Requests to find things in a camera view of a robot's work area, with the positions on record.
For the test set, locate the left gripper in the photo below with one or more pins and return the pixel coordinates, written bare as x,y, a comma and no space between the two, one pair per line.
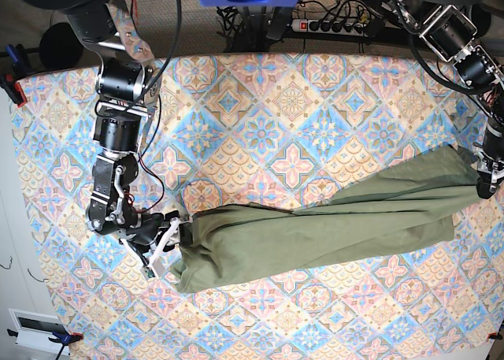
490,173

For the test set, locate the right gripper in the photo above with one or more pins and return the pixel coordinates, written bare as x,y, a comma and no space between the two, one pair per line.
156,234

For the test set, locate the olive green t-shirt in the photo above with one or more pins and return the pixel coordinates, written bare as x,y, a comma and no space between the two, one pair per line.
401,209

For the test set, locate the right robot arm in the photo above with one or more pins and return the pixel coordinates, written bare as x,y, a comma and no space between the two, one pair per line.
128,87

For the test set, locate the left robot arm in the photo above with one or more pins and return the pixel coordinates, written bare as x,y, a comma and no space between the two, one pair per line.
452,37

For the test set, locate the patterned tablecloth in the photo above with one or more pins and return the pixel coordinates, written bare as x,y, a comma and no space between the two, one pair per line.
279,130

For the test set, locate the red clamp lower right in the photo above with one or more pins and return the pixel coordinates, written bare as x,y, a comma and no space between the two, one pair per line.
495,336

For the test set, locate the blue red clamp lower left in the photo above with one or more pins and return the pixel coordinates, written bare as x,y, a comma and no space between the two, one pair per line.
65,339

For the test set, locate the blue red clamp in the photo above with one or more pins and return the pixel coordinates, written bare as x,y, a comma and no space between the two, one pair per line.
9,81
65,339

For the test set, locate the white floor outlet box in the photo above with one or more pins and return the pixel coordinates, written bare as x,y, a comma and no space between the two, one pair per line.
24,320

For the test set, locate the white power strip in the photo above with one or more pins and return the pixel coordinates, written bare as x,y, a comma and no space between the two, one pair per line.
327,27

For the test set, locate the black round stool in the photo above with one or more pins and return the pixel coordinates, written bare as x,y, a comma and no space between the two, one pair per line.
59,48

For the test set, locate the blue red clamp upper left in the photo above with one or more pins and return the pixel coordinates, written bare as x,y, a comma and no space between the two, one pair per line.
9,81

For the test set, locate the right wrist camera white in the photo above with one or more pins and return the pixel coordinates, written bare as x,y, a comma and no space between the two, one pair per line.
155,270

